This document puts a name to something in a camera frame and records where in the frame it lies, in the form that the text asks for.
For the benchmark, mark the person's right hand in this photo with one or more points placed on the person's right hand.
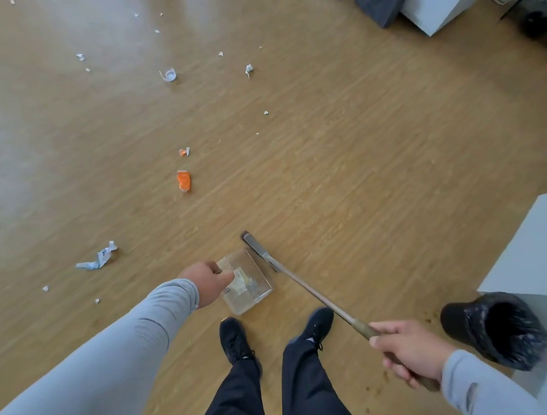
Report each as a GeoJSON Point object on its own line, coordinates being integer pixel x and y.
{"type": "Point", "coordinates": [415, 353]}

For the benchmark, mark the black trash bin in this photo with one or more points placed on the black trash bin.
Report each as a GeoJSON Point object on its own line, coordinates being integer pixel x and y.
{"type": "Point", "coordinates": [501, 335]}

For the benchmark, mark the clear plastic dustpan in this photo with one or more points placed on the clear plastic dustpan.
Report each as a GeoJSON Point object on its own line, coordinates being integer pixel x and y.
{"type": "Point", "coordinates": [255, 301]}

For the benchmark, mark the black shoe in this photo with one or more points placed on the black shoe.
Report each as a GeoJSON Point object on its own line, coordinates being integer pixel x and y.
{"type": "Point", "coordinates": [317, 325]}
{"type": "Point", "coordinates": [236, 342]}

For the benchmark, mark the person's left forearm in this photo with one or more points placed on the person's left forearm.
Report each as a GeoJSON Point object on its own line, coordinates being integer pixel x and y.
{"type": "Point", "coordinates": [117, 366]}

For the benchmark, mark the black right shoe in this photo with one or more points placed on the black right shoe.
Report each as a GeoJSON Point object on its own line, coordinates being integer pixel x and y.
{"type": "Point", "coordinates": [317, 325]}

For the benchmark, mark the grey metal filing cabinet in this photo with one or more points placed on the grey metal filing cabinet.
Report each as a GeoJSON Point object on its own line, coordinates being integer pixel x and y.
{"type": "Point", "coordinates": [529, 271]}

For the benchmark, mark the large light grey cabinet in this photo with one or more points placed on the large light grey cabinet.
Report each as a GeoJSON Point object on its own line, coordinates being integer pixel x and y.
{"type": "Point", "coordinates": [441, 3]}

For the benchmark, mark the orange trash wrapper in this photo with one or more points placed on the orange trash wrapper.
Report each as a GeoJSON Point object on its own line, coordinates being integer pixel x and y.
{"type": "Point", "coordinates": [184, 180]}

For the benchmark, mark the person's leg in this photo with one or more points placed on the person's leg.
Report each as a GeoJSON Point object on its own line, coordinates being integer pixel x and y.
{"type": "Point", "coordinates": [236, 401]}
{"type": "Point", "coordinates": [313, 389]}

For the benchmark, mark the black left shoe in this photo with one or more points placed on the black left shoe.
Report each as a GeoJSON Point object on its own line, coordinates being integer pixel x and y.
{"type": "Point", "coordinates": [236, 342]}

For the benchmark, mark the person's left leg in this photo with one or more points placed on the person's left leg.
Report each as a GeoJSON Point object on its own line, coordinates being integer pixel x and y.
{"type": "Point", "coordinates": [236, 401]}

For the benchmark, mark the person's left hand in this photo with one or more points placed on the person's left hand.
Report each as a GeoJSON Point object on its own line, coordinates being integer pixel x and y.
{"type": "Point", "coordinates": [206, 285]}

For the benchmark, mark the white-blue paper scrap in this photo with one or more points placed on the white-blue paper scrap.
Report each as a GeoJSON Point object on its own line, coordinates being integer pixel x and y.
{"type": "Point", "coordinates": [99, 258]}

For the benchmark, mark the black metal rack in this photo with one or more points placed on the black metal rack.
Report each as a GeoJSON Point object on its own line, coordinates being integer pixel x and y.
{"type": "Point", "coordinates": [534, 21]}

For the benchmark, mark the person's right leg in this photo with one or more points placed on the person's right leg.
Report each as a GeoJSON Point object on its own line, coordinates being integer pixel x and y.
{"type": "Point", "coordinates": [313, 389]}

